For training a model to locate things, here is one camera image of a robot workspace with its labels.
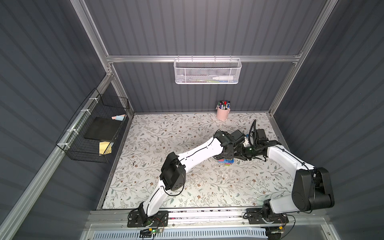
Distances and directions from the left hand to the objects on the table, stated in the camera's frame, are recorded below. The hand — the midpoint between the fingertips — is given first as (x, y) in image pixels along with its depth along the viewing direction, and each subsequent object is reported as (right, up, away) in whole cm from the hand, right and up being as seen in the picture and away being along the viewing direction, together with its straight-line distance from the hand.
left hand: (229, 158), depth 81 cm
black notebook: (-66, +16, -6) cm, 68 cm away
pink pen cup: (+2, +27, +32) cm, 42 cm away
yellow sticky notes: (-56, +9, -21) cm, 60 cm away
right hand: (+3, 0, +3) cm, 4 cm away
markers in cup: (+2, +33, +27) cm, 43 cm away
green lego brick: (+2, -6, +11) cm, 13 cm away
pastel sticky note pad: (-61, +23, 0) cm, 65 cm away
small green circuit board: (-41, -33, -11) cm, 54 cm away
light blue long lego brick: (0, -3, +7) cm, 8 cm away
